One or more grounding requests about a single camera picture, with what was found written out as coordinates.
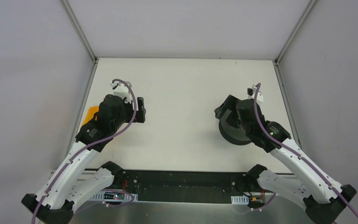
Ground black perforated cable spool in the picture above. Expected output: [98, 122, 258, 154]
[219, 119, 252, 146]

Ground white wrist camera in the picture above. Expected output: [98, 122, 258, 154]
[247, 84, 263, 104]
[110, 81, 133, 104]

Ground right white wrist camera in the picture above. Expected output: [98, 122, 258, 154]
[247, 84, 263, 104]

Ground right white cable duct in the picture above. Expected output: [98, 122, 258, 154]
[231, 195, 249, 205]

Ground white cable duct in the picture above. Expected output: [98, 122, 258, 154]
[231, 195, 249, 205]
[88, 191, 138, 202]

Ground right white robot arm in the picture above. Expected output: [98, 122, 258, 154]
[214, 95, 357, 224]

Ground left white cable duct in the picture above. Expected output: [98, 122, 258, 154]
[88, 191, 138, 202]

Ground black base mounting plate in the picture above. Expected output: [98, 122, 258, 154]
[108, 170, 269, 204]

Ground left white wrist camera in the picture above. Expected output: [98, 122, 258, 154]
[110, 81, 133, 104]

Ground yellow plastic bin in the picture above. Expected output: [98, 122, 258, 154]
[82, 106, 99, 126]

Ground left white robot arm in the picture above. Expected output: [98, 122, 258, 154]
[21, 94, 146, 224]

